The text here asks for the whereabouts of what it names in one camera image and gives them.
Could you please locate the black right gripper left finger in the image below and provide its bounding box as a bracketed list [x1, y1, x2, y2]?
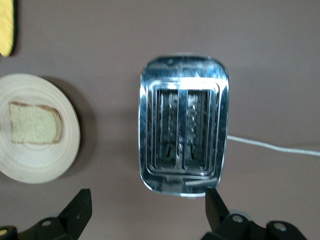
[18, 188, 93, 240]

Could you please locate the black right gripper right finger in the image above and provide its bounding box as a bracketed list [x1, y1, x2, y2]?
[201, 187, 307, 240]

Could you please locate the round wooden plate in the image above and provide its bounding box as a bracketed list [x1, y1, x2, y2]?
[0, 73, 81, 185]

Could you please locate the brown bread toast slice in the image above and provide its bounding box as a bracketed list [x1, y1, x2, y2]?
[8, 101, 63, 145]

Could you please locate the chrome and cream toaster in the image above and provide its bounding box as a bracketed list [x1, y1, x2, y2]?
[138, 52, 230, 198]

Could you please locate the brown table cover mat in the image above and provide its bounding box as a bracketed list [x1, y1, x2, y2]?
[0, 0, 320, 240]

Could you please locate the yellow quilted oven mitt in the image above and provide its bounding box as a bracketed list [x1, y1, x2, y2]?
[0, 0, 19, 58]

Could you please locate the white toaster power cable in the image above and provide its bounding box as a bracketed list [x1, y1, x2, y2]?
[226, 134, 320, 157]

